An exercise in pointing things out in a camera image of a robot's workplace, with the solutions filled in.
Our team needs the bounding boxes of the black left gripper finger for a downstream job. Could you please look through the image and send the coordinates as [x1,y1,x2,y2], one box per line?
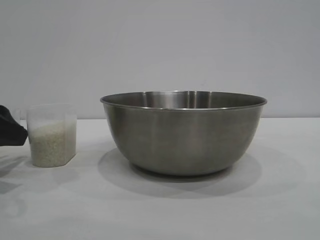
[0,104,28,148]

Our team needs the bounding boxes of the white rice grains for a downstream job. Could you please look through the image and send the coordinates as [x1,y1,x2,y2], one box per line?
[29,119,76,167]

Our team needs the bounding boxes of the clear plastic measuring cup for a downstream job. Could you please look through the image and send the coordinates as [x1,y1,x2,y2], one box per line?
[14,103,77,168]

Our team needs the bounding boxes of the stainless steel mixing bowl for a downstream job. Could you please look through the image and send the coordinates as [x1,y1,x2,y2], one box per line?
[99,90,268,177]

